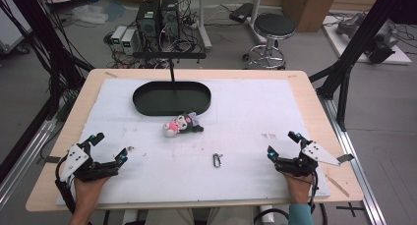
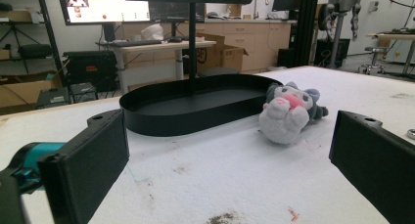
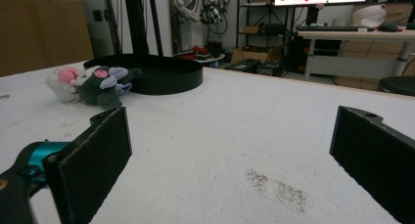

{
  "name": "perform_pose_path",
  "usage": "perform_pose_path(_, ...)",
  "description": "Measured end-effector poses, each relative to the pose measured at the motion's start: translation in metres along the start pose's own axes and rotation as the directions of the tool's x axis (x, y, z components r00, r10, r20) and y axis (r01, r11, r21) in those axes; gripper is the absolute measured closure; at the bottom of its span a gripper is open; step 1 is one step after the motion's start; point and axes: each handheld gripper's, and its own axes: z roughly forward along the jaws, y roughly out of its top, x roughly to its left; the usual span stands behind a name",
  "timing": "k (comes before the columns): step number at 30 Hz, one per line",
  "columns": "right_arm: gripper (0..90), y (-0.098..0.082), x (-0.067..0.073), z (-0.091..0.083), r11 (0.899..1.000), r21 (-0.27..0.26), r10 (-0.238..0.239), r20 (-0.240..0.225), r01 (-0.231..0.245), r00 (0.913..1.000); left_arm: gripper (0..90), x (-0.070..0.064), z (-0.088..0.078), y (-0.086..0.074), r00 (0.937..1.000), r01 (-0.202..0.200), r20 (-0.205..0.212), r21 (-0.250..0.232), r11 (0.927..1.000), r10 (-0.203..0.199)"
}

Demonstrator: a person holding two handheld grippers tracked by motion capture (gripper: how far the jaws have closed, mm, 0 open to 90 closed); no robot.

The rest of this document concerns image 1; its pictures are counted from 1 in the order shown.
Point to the light wooden table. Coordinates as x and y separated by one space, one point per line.
314 97

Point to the thin wooden stick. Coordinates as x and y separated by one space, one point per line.
337 185

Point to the black flat power adapter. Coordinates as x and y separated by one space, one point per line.
241 12

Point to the black tape piece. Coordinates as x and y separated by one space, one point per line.
345 158
52 159

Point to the person's beige trouser legs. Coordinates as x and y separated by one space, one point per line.
167 216

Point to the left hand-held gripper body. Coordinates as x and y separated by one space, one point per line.
74 160

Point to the white bench power supply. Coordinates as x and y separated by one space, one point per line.
129 41
118 36

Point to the black oval-base hanger stand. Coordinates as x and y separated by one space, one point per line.
170 99

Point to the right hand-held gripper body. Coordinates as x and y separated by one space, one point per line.
319 153

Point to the black and pink plush toy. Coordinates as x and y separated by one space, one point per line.
182 125

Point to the white floor board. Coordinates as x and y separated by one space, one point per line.
341 43

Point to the brown cardboard box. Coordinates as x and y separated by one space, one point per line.
308 9

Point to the black metal frame post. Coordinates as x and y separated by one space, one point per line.
36 31
357 44

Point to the beige tape strip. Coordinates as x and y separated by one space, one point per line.
110 74

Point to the person's right hand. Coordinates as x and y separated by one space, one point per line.
300 187

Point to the white foam mat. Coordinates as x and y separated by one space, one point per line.
236 120

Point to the black tape cross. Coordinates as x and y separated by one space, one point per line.
350 209

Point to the small metal keyring clasp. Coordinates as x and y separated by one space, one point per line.
217 160

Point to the grey device on board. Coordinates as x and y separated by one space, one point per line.
350 24

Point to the black computer tower green label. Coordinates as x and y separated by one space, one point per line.
148 20

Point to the white desk leg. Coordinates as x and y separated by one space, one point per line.
204 22
255 12

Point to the aluminium floor rail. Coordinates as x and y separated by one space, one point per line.
357 172
26 159

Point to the black round chrome stool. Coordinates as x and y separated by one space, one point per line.
274 26

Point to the clear plastic bag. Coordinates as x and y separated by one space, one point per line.
90 13

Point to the black device on board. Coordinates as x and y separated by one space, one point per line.
382 49

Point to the person's left hand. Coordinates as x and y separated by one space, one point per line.
90 187

